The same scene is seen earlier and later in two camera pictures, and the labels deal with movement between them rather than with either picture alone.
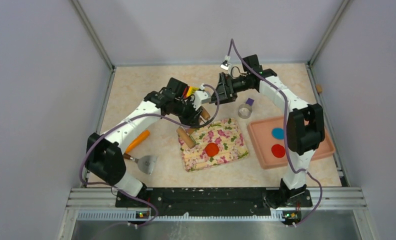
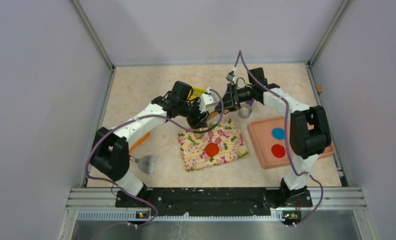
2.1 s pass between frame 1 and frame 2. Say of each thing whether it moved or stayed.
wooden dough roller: moved
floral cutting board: stayed
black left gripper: stayed
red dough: stayed
